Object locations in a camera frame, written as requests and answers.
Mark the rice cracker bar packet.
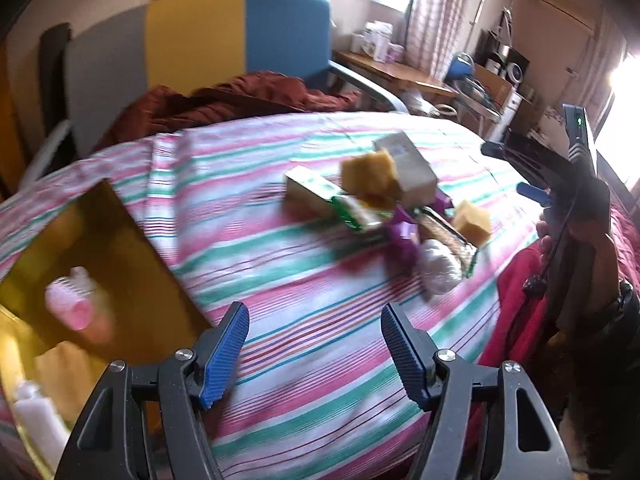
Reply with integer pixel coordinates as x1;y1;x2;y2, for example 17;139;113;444
417;207;481;278

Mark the blue round bag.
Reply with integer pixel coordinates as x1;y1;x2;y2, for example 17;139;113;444
445;52;476;83

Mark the white carton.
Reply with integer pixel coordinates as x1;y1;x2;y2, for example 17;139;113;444
365;21;393;43

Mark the wooden desk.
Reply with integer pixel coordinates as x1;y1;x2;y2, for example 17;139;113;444
332;50;458;111

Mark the green snack packet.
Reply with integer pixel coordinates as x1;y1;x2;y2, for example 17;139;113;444
332;195;391;233

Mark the clear plastic wad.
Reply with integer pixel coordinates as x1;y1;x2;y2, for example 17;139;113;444
417;239;463;295

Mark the patterned curtain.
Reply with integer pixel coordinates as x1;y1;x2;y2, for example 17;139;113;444
410;0;482;81

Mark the purple snack packet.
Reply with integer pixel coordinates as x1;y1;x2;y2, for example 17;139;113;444
385;207;426;273

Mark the golden storage box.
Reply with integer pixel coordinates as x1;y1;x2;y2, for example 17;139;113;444
0;177;213;480

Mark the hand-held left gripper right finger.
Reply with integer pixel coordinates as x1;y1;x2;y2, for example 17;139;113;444
381;302;573;480

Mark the white plastic bag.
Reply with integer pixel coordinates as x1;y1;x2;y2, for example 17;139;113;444
407;91;446;116

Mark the large yellow sponge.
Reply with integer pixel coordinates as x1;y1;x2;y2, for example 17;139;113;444
341;149;401;206

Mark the maroon jacket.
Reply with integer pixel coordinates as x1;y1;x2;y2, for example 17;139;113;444
92;72;366;153

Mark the person's right hand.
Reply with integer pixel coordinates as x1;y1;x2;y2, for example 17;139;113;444
536;210;620;313

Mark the blue yellow grey chair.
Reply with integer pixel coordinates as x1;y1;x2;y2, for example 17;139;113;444
20;0;411;186

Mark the green white box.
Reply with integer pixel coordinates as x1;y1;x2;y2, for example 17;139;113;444
285;165;346;213

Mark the black lanyard cord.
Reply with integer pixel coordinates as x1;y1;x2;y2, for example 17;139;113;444
522;207;573;295

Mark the striped bed sheet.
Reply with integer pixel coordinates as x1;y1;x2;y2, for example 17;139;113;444
0;110;551;480

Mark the pink bottle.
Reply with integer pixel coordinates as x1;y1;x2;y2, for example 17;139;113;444
45;266;108;331

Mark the white cardboard box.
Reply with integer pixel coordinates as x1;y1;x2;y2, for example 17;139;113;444
372;131;440;208

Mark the black wristwatch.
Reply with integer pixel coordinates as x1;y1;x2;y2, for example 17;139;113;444
612;280;640;332

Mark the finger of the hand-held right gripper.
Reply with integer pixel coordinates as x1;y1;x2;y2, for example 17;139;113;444
480;130;576;186
516;182;556;208

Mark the white bottle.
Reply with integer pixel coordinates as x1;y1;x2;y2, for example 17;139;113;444
12;380;68;468

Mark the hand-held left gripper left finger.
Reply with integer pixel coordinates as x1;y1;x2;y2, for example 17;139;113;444
54;301;250;480

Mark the small yellow sponge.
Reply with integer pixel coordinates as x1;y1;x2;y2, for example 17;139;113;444
451;200;493;248

